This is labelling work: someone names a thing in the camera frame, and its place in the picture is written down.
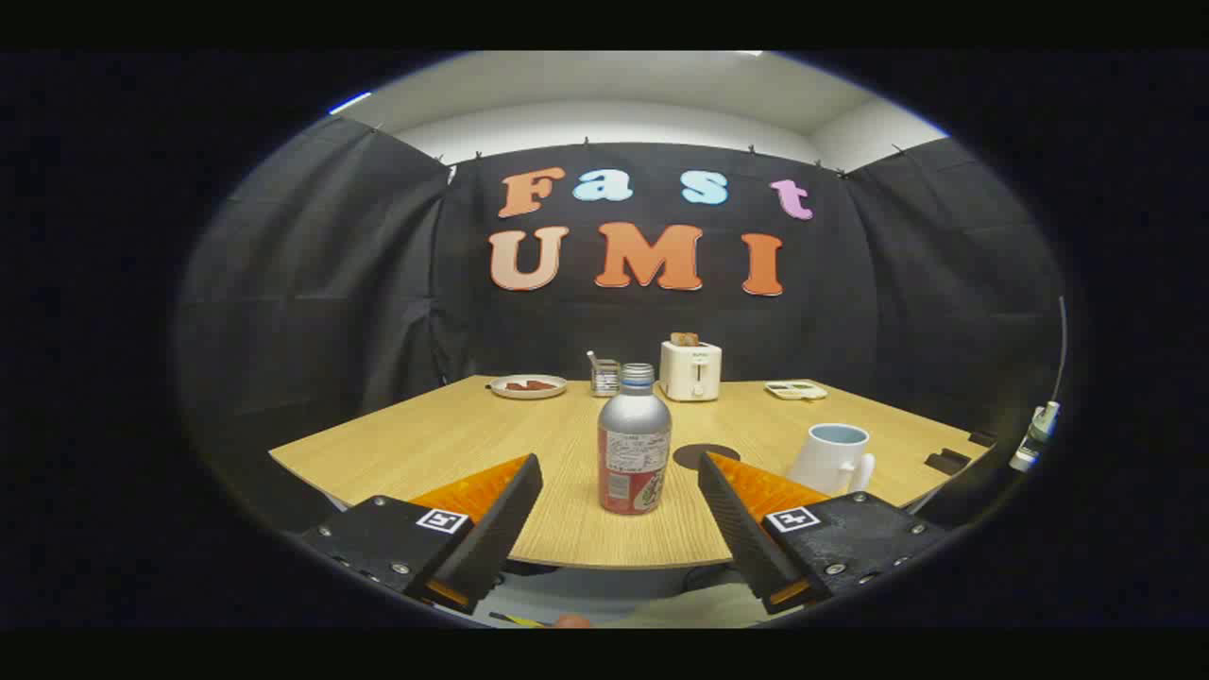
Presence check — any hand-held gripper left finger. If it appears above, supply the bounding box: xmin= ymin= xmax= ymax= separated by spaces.
xmin=300 ymin=453 xmax=545 ymax=617

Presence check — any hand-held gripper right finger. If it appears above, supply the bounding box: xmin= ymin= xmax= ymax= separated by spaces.
xmin=697 ymin=450 xmax=950 ymax=616

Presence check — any dark brown round coaster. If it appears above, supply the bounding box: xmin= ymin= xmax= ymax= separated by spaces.
xmin=673 ymin=443 xmax=742 ymax=472

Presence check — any white cup with blue inside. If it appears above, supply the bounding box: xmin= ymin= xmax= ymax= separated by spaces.
xmin=787 ymin=423 xmax=877 ymax=499

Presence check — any silver bottle with red label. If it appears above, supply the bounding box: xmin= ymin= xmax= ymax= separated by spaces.
xmin=597 ymin=364 xmax=673 ymax=516

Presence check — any wooden table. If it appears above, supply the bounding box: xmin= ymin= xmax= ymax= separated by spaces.
xmin=269 ymin=375 xmax=995 ymax=572

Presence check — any white plate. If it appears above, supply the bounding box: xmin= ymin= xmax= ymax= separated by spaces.
xmin=489 ymin=374 xmax=569 ymax=400

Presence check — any white toaster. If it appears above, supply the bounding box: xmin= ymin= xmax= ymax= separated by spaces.
xmin=659 ymin=340 xmax=724 ymax=403

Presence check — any small glass jar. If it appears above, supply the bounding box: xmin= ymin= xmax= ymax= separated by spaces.
xmin=587 ymin=351 xmax=622 ymax=399

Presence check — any black backdrop cloth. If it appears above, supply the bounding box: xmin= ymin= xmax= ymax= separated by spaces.
xmin=175 ymin=115 xmax=1068 ymax=535

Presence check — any white plug with cable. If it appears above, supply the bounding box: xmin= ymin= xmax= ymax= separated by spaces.
xmin=1008 ymin=296 xmax=1069 ymax=473

